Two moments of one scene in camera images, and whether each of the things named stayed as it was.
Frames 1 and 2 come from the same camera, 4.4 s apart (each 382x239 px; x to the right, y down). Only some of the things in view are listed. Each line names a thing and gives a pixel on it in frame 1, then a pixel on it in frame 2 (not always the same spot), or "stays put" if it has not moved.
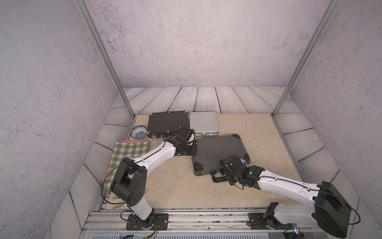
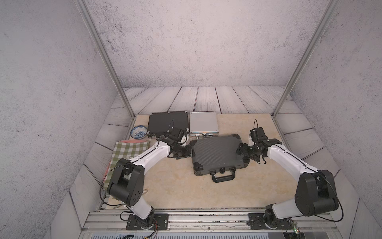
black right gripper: (230, 180) → (243, 151)
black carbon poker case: (164, 124) stays put
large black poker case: (211, 151) stays put
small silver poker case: (204, 123) stays put
